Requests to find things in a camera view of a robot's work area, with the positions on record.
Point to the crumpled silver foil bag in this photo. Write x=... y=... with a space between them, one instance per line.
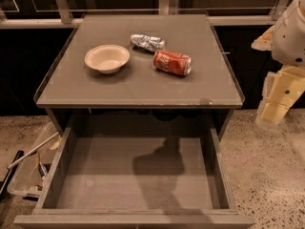
x=147 y=42

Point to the metal railing frame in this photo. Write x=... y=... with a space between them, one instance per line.
x=23 y=14

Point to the white rod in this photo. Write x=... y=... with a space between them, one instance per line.
x=33 y=150

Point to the clear plastic bin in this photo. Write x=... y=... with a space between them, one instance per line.
x=31 y=173

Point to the open grey top drawer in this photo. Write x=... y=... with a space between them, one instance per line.
x=133 y=171

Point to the white paper bowl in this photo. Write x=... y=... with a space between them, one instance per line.
x=107 y=58

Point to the grey cabinet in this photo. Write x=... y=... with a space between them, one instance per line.
x=70 y=84

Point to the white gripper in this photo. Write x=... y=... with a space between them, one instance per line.
x=290 y=38

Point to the black flat object on floor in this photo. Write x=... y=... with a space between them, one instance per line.
x=5 y=182

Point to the red coke can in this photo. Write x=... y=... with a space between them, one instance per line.
x=173 y=62

